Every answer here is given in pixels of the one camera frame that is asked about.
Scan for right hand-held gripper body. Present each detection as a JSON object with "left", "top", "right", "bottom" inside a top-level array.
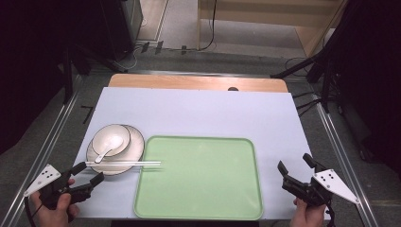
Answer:
[{"left": 281, "top": 168, "right": 360, "bottom": 208}]

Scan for white ceramic spoon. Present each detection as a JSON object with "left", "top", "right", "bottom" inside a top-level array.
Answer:
[{"left": 94, "top": 134, "right": 125, "bottom": 165}]

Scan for light wooden shelf unit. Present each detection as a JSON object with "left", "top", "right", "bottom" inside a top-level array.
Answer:
[{"left": 196, "top": 0, "right": 350, "bottom": 58}]

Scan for black metal stand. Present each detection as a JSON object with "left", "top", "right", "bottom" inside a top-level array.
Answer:
[
  {"left": 270, "top": 46, "right": 343, "bottom": 114},
  {"left": 60, "top": 46, "right": 129, "bottom": 106}
]

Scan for black floor cables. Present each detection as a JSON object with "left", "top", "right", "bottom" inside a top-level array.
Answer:
[{"left": 292, "top": 90, "right": 324, "bottom": 118}]

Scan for white dark-rimmed plate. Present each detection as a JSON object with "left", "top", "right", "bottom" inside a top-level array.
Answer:
[{"left": 85, "top": 124, "right": 147, "bottom": 177}]

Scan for person's left hand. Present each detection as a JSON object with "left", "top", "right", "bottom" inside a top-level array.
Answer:
[{"left": 28, "top": 179, "right": 80, "bottom": 227}]

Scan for light green plastic tray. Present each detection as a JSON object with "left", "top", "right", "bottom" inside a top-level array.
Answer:
[{"left": 132, "top": 134, "right": 265, "bottom": 221}]

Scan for black curtain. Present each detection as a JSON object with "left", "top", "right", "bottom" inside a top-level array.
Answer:
[
  {"left": 0, "top": 0, "right": 107, "bottom": 156},
  {"left": 325, "top": 0, "right": 401, "bottom": 178}
]

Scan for white floor cable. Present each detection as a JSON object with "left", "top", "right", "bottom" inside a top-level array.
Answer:
[{"left": 121, "top": 44, "right": 145, "bottom": 71}]

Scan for white table sheet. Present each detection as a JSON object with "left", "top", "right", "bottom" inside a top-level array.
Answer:
[{"left": 73, "top": 86, "right": 333, "bottom": 221}]

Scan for aluminium floor rail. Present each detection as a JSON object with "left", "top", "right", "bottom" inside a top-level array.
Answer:
[
  {"left": 0, "top": 90, "right": 80, "bottom": 227},
  {"left": 314, "top": 101, "right": 380, "bottom": 227}
]

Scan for white chopstick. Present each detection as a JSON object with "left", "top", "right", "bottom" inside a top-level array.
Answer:
[
  {"left": 85, "top": 163, "right": 162, "bottom": 167},
  {"left": 84, "top": 160, "right": 162, "bottom": 166}
]

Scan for black hanging cable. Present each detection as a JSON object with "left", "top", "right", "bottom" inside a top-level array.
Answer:
[{"left": 199, "top": 0, "right": 218, "bottom": 52}]

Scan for person's right hand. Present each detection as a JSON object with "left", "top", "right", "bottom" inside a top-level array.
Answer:
[{"left": 288, "top": 198, "right": 328, "bottom": 227}]

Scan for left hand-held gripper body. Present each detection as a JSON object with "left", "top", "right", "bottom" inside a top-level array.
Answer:
[{"left": 23, "top": 163, "right": 96, "bottom": 211}]

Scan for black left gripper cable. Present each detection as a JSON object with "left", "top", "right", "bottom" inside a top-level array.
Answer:
[{"left": 24, "top": 196, "right": 44, "bottom": 227}]

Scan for white dark-rimmed bowl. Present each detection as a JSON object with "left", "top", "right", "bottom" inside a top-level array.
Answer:
[{"left": 91, "top": 123, "right": 131, "bottom": 158}]

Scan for black cabinet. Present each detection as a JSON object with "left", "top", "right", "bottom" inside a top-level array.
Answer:
[{"left": 99, "top": 0, "right": 144, "bottom": 61}]

